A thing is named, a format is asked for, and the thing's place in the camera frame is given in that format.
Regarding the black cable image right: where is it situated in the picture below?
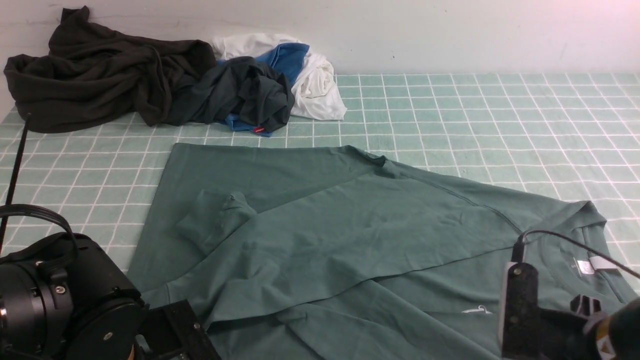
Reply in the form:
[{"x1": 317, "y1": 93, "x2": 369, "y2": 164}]
[{"x1": 511, "y1": 228, "x2": 640, "y2": 280}]

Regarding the green long-sleeved shirt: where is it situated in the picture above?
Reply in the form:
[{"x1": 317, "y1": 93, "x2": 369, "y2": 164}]
[{"x1": 127, "y1": 143, "x2": 608, "y2": 360}]

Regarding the blue crumpled garment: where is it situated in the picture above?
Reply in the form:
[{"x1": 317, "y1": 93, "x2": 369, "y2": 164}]
[{"x1": 224, "y1": 42, "x2": 310, "y2": 138}]

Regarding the black cable image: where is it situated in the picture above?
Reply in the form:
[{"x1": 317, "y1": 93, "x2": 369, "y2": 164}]
[
  {"x1": 0, "y1": 112, "x2": 78, "y2": 256},
  {"x1": 511, "y1": 228, "x2": 640, "y2": 280}
]

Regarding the black cable image left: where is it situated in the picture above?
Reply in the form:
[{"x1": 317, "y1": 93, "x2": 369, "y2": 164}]
[{"x1": 0, "y1": 112, "x2": 78, "y2": 256}]

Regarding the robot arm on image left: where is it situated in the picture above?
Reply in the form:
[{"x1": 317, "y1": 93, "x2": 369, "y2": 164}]
[{"x1": 1, "y1": 232, "x2": 220, "y2": 360}]

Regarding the white crumpled garment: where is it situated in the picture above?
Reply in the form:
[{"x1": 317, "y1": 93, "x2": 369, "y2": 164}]
[{"x1": 211, "y1": 32, "x2": 347, "y2": 121}]

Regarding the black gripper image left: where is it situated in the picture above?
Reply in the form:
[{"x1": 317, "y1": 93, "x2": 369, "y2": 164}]
[{"x1": 132, "y1": 300, "x2": 221, "y2": 360}]

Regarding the dark green crumpled garment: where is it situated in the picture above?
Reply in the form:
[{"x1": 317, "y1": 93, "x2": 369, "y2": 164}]
[{"x1": 162, "y1": 56, "x2": 295, "y2": 132}]

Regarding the dark brown crumpled garment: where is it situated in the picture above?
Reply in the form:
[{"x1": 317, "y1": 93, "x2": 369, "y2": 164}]
[{"x1": 3, "y1": 6, "x2": 217, "y2": 133}]

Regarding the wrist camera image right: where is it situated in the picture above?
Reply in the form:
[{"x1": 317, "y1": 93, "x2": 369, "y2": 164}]
[{"x1": 498, "y1": 261, "x2": 541, "y2": 360}]

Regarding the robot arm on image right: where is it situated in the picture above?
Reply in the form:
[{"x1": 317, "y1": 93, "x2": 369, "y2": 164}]
[{"x1": 533, "y1": 295, "x2": 640, "y2": 360}]

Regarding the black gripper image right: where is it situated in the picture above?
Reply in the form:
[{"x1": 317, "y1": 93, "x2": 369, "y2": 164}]
[{"x1": 530, "y1": 295, "x2": 608, "y2": 360}]

